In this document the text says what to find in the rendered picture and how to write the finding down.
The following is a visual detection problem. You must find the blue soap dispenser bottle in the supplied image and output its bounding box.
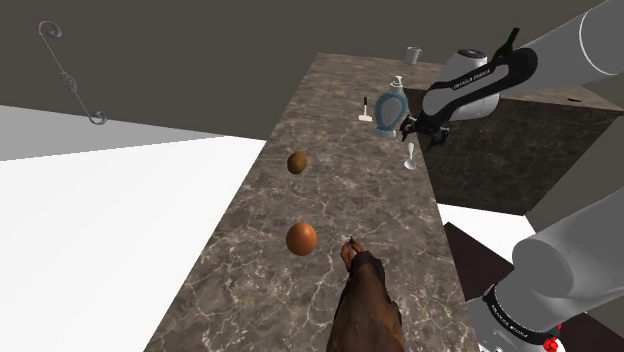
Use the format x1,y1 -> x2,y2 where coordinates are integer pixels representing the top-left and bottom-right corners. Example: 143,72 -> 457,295
372,74 -> 409,140

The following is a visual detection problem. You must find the brown potato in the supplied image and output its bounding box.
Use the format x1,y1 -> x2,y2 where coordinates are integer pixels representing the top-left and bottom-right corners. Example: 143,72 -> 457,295
285,150 -> 309,176

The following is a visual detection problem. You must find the grey scrolled metal wall hook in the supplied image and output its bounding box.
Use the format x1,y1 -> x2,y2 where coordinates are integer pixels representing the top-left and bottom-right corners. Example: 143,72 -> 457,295
37,20 -> 109,126

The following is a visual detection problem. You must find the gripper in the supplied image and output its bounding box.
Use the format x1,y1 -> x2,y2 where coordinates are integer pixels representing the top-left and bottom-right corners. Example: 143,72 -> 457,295
399,113 -> 451,149

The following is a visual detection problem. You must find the white scraper with black handle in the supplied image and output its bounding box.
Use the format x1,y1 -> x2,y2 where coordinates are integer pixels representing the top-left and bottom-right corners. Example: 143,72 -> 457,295
357,95 -> 374,124

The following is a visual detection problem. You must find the dark glass bottle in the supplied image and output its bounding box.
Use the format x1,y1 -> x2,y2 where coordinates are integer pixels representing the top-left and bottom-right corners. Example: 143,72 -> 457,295
489,27 -> 521,66

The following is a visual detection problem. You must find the orange-brown egg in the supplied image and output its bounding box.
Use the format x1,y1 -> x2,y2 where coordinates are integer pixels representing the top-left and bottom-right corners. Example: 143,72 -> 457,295
284,221 -> 319,257

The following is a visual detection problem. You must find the brown horse figure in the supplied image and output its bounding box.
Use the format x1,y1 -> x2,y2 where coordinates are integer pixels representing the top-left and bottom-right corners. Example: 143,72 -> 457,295
324,235 -> 407,352

